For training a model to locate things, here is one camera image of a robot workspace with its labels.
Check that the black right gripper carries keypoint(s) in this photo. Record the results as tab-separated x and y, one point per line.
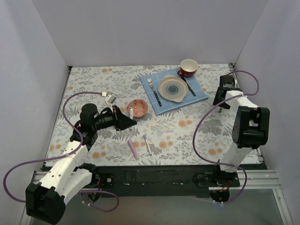
220	99

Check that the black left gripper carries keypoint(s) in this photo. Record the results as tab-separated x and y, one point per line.
117	118

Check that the white marker pen blue tip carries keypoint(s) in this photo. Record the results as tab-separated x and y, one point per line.
148	147

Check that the pink pen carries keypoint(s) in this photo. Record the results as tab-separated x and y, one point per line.
134	152

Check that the white marker pen green tip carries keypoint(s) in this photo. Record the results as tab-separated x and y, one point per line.
131	117

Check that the purple pen cap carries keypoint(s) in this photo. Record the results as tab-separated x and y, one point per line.
130	143

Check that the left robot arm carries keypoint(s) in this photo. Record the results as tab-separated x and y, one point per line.
47	199

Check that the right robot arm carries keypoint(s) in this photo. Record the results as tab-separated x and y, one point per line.
249	132

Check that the red patterned small bowl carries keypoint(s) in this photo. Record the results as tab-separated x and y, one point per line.
140	108

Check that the blue checked cloth napkin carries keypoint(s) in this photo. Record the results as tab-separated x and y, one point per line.
169	105

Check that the red cup white inside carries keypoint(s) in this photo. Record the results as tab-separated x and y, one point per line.
188	68

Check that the beige plate with blue rings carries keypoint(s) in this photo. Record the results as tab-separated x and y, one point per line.
172	88

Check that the floral tablecloth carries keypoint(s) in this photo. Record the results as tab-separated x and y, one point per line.
191	135

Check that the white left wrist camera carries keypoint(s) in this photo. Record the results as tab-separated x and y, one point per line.
109	98

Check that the knife with dark handle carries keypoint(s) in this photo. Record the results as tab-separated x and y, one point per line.
189	88

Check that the fork with dark handle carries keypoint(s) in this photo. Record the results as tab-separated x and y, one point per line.
150	83

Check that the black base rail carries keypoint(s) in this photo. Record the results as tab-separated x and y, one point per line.
170	180

